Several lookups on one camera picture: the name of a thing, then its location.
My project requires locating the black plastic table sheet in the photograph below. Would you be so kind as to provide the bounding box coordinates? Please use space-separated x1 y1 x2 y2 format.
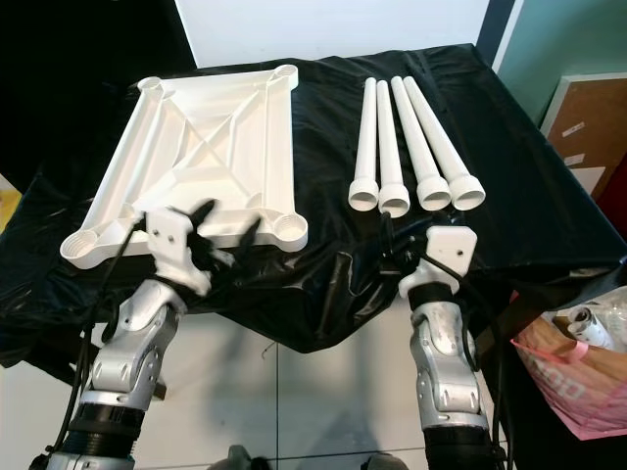
0 44 627 355

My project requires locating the yellow blue cardboard box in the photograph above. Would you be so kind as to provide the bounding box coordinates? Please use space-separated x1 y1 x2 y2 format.
0 176 23 234

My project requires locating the black door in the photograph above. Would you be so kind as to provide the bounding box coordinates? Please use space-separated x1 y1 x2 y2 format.
0 0 197 192

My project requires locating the dark left robot foot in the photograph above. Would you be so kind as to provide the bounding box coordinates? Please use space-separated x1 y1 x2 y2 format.
220 446 256 470

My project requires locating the dark robot foot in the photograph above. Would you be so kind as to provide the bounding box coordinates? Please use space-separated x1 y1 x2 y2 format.
220 446 256 470
362 454 412 470

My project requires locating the dark right robot foot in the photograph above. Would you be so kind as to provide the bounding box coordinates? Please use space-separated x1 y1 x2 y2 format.
362 454 412 470

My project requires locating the pink plastic bag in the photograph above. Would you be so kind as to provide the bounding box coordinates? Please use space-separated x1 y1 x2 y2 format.
509 304 627 442

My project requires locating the brown cork board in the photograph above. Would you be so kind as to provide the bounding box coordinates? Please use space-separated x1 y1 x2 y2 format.
539 73 627 197

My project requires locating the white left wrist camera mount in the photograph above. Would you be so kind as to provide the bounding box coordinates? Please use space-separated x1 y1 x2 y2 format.
146 210 213 297

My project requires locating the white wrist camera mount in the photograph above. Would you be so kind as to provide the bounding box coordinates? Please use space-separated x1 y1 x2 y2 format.
421 225 479 287
146 210 213 297

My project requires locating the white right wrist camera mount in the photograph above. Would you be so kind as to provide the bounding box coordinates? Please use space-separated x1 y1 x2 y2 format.
421 225 479 287

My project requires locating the dark grey wall post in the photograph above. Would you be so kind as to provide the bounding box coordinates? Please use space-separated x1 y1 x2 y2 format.
477 0 516 66

